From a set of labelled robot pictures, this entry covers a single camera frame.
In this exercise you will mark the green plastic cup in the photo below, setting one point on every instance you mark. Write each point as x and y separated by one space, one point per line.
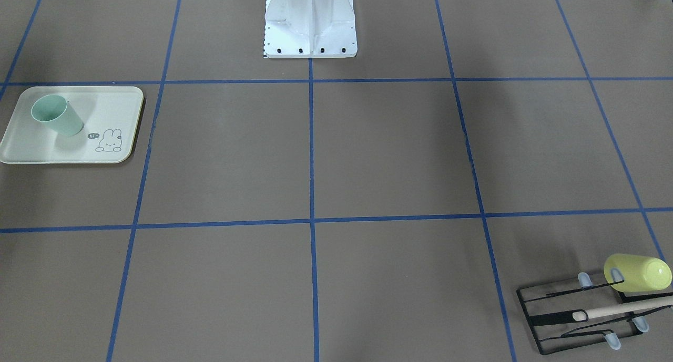
55 112

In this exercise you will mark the cream rabbit tray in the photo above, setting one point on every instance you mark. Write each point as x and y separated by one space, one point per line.
110 118

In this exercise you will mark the yellow plastic cup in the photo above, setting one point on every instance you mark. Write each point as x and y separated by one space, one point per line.
632 274

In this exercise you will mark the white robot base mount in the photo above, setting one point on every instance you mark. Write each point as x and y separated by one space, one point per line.
302 29

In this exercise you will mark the black wire cup rack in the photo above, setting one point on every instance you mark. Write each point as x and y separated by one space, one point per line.
586 310

